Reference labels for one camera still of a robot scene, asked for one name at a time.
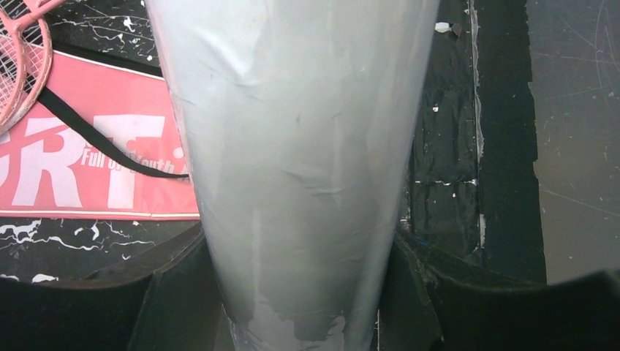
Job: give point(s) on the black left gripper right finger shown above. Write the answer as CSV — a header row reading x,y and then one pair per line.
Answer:
x,y
433,300

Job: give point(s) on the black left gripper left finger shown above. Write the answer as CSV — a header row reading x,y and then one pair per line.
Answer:
x,y
165,298

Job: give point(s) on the white shuttlecock tube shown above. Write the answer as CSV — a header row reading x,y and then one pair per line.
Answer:
x,y
296,119

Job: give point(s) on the pink badminton racket upper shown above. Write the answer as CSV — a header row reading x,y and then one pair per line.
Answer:
x,y
26,56

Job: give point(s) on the pink racket bag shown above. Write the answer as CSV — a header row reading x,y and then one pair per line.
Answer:
x,y
49,170

